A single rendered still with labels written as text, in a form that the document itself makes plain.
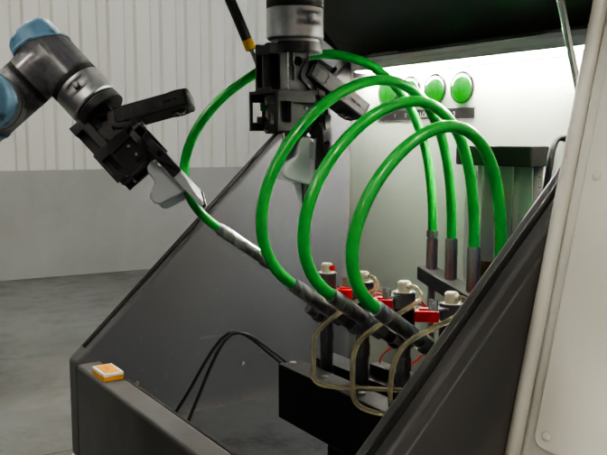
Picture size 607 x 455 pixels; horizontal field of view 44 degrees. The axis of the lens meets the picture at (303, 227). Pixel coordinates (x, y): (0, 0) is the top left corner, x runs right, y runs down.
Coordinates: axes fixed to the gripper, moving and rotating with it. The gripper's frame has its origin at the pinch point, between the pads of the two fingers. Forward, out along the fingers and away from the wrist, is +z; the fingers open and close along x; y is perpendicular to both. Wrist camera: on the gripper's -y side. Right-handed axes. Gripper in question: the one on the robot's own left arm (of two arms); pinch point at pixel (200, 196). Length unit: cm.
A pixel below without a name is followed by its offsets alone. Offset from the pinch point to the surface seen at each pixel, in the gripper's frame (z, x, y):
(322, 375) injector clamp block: 29.9, 2.3, 4.5
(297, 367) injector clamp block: 27.0, -1.5, 6.7
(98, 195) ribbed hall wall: -201, -606, 80
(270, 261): 15.1, 16.6, -0.9
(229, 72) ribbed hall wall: -216, -648, -98
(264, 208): 10.2, 18.6, -4.7
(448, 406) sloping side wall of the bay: 38, 33, -4
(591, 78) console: 25, 32, -37
